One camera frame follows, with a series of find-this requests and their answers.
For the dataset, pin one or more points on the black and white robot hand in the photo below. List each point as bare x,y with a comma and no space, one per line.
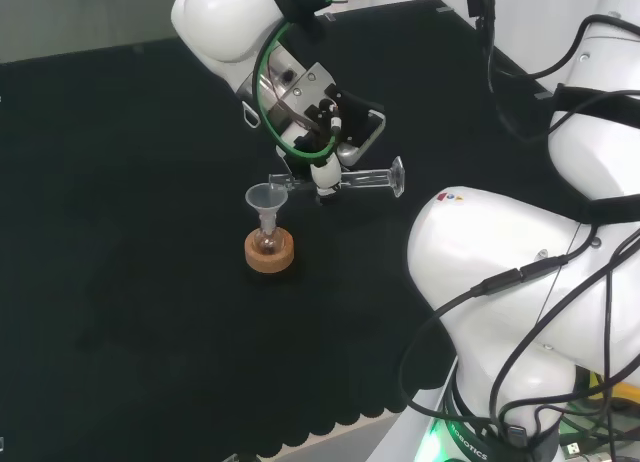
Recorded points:
357,124

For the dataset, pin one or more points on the clear graduated cylinder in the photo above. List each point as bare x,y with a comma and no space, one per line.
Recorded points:
370,177

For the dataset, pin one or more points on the round-bottom glass flask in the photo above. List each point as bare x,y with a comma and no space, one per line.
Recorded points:
267,243

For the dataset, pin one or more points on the clear plastic funnel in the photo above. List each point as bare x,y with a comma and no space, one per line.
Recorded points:
266,199

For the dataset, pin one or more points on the black bench cloth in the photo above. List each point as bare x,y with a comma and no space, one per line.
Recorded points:
125,207

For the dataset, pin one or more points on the pale board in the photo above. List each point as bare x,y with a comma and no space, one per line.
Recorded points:
75,17

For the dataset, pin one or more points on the metal wrist camera mount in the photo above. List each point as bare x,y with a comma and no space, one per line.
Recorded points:
305,82

